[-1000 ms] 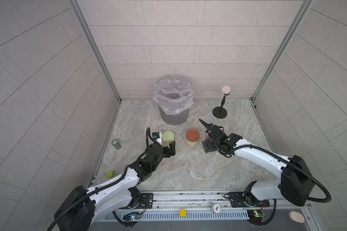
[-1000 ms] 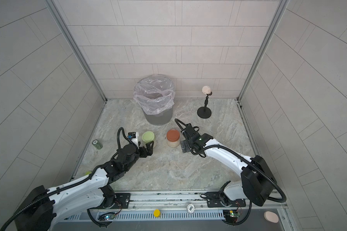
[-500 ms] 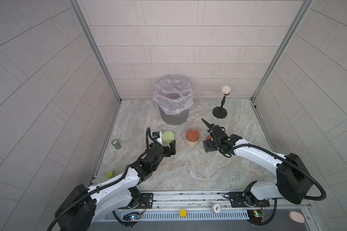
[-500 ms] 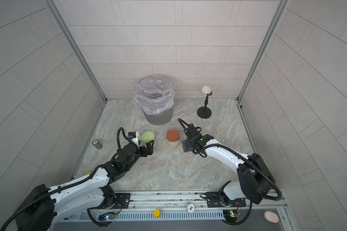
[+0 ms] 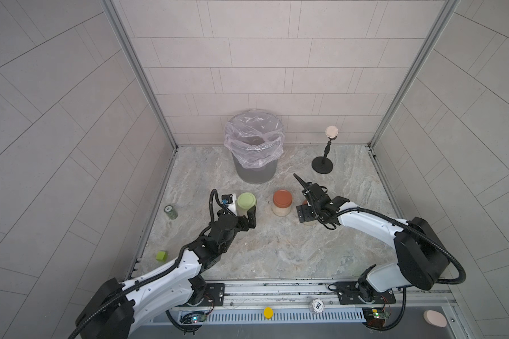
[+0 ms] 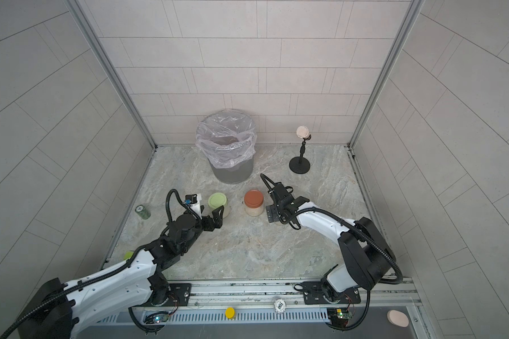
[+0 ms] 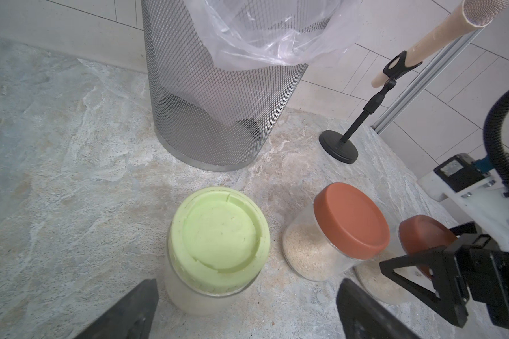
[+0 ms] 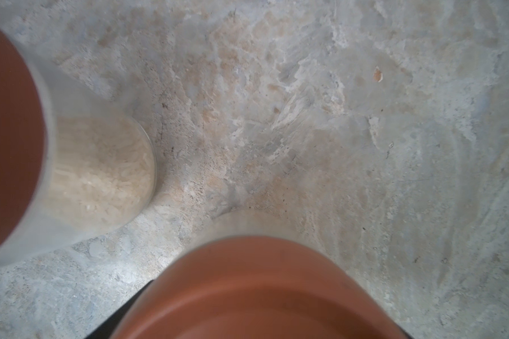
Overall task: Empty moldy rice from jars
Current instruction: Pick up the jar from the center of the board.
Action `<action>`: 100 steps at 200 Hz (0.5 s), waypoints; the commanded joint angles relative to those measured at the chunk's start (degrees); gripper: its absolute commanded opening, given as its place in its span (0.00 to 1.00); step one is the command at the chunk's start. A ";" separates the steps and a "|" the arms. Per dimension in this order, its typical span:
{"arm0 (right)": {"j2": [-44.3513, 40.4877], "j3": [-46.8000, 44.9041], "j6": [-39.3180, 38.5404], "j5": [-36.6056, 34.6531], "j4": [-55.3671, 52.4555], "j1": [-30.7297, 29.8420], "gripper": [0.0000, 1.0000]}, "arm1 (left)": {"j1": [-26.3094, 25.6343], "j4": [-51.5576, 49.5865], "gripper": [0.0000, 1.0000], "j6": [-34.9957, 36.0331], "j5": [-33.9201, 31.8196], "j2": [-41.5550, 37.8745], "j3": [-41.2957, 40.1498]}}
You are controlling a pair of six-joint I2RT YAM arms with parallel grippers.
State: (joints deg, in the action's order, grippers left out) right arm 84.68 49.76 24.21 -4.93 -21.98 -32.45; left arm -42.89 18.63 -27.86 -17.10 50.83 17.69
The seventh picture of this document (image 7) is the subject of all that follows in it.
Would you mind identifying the metal mesh waste bin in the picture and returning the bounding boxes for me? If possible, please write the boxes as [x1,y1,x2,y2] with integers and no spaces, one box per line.
[141,1,308,172]

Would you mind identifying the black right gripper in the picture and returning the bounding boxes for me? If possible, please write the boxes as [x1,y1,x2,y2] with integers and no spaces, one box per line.
[380,221,509,330]

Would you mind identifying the clear rice jar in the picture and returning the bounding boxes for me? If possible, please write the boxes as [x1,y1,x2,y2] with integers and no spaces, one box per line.
[354,250,415,305]

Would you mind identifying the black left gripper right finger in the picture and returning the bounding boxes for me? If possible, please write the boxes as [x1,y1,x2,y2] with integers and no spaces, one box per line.
[336,278,419,339]

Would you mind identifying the clear plastic bin liner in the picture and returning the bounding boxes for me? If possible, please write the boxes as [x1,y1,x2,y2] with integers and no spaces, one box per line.
[185,0,361,71]

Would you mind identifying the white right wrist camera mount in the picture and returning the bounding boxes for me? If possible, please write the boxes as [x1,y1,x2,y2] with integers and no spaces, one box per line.
[417,153,509,253]

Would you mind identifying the red jar lid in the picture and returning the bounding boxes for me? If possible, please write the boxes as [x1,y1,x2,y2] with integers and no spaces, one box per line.
[398,215,458,281]

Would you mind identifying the black microphone stand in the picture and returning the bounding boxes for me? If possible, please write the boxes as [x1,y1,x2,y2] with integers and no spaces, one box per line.
[319,51,423,164]

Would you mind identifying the green lidded rice jar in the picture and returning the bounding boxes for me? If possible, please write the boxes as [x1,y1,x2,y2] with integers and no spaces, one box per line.
[164,187,271,316]

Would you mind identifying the black right corrugated cable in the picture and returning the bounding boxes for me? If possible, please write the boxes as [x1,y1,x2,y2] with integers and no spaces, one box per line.
[482,78,509,213]

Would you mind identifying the red lidded rice jar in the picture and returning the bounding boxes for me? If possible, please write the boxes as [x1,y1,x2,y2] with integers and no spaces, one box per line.
[282,182,390,281]

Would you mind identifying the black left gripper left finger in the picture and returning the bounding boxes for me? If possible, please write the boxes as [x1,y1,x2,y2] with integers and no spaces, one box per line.
[75,279,159,339]

